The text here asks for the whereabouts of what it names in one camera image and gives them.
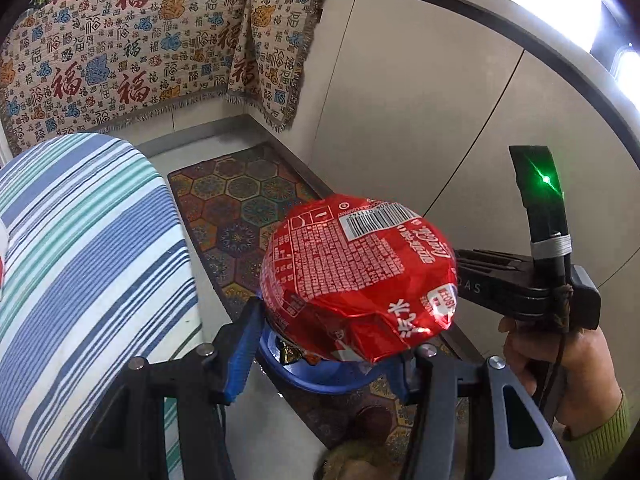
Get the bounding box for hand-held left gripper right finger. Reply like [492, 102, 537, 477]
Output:
[390, 342, 573, 480]

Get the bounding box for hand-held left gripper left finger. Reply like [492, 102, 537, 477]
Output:
[65, 296, 264, 480]

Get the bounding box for gold foil wrapper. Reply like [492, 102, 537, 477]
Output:
[277, 340, 303, 365]

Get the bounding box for blue plastic mesh basket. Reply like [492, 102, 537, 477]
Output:
[257, 327, 416, 407]

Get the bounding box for red foil wrapper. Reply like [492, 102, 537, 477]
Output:
[260, 192, 458, 365]

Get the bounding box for person's right forearm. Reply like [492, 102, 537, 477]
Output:
[562, 390, 636, 480]

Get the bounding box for person's right hand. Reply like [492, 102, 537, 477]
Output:
[500, 317, 626, 436]

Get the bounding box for red fuzzy slipper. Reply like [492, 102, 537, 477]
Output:
[314, 405, 398, 480]

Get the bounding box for colourful hexagon rug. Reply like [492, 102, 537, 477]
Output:
[167, 142, 481, 453]

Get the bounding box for striped tablecloth round table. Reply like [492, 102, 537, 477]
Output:
[0, 132, 203, 480]

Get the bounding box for white kitchen base cabinets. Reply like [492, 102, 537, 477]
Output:
[245, 0, 640, 341]

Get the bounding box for printed blanket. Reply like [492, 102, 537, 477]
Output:
[227, 0, 328, 133]
[0, 0, 256, 156]

